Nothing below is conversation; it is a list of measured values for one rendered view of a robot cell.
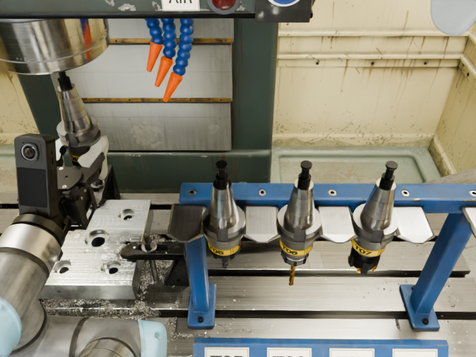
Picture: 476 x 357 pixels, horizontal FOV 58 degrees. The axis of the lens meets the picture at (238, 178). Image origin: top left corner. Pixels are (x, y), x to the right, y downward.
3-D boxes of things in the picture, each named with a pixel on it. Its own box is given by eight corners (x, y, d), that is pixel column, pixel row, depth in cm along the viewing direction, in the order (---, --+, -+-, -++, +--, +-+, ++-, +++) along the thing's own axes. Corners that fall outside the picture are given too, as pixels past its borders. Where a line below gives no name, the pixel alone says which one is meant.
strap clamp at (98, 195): (108, 234, 103) (94, 189, 93) (95, 234, 103) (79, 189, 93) (120, 196, 113) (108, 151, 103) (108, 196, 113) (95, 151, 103)
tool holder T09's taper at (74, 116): (95, 117, 70) (86, 80, 66) (85, 134, 67) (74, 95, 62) (69, 116, 70) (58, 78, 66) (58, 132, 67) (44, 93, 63)
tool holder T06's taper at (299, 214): (314, 207, 64) (319, 173, 60) (315, 230, 61) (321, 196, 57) (284, 206, 65) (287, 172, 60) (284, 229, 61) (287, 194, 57)
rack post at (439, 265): (439, 330, 85) (500, 229, 65) (411, 329, 85) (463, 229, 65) (423, 286, 92) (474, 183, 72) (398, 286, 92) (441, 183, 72)
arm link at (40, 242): (-21, 244, 53) (43, 249, 52) (-2, 217, 56) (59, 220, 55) (2, 280, 58) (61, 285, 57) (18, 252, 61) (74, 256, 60)
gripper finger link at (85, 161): (110, 157, 76) (79, 193, 69) (103, 129, 72) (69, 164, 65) (126, 161, 75) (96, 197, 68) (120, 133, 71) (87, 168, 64)
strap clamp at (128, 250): (189, 286, 92) (183, 241, 82) (127, 285, 93) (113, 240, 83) (190, 273, 95) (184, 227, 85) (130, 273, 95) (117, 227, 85)
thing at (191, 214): (202, 244, 62) (202, 240, 61) (166, 244, 62) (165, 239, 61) (206, 208, 67) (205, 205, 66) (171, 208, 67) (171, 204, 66)
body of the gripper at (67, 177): (55, 199, 71) (20, 259, 62) (38, 159, 65) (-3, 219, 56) (100, 202, 70) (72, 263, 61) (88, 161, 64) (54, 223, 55)
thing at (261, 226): (280, 244, 61) (280, 240, 61) (243, 244, 62) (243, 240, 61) (278, 208, 67) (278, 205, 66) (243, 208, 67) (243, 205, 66)
